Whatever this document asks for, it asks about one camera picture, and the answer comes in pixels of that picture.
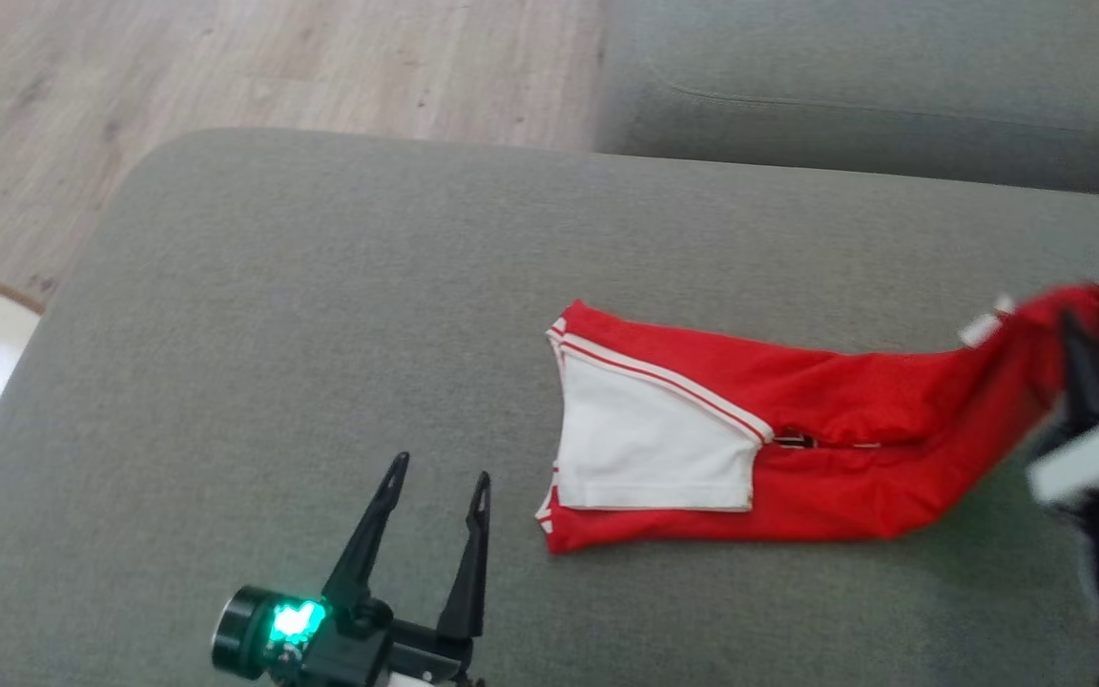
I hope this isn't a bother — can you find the red and white sports garment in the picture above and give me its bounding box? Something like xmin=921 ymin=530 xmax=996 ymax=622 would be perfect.
xmin=535 ymin=283 xmax=1099 ymax=556

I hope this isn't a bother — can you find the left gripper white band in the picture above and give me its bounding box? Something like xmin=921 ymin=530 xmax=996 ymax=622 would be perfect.
xmin=273 ymin=451 xmax=493 ymax=687

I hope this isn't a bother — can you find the large grey sofa seat cushion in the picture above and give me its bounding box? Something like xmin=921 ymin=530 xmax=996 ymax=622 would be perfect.
xmin=0 ymin=127 xmax=1099 ymax=687

